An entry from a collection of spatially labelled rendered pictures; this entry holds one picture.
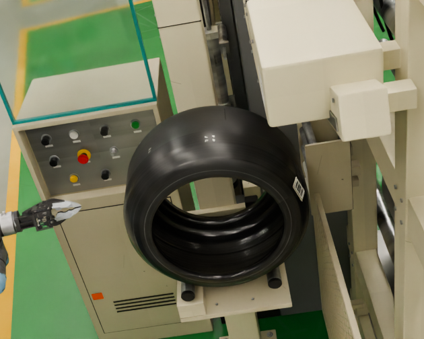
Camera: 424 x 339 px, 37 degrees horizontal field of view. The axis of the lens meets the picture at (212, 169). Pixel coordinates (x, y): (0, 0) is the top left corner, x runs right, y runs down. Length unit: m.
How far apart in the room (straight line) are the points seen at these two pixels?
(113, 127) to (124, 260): 0.65
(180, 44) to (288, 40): 0.62
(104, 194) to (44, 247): 1.39
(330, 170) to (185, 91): 0.56
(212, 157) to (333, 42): 0.52
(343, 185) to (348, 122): 0.95
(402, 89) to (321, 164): 0.80
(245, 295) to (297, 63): 1.05
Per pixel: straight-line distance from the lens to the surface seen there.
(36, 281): 3.72
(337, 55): 1.32
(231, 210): 2.26
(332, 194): 2.22
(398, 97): 1.38
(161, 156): 1.75
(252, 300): 2.13
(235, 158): 1.71
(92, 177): 2.59
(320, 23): 1.46
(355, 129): 1.28
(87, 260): 2.81
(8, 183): 4.61
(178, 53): 1.96
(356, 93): 1.26
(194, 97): 2.03
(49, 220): 2.10
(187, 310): 2.10
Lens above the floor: 2.37
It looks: 35 degrees down
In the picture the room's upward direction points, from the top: 12 degrees counter-clockwise
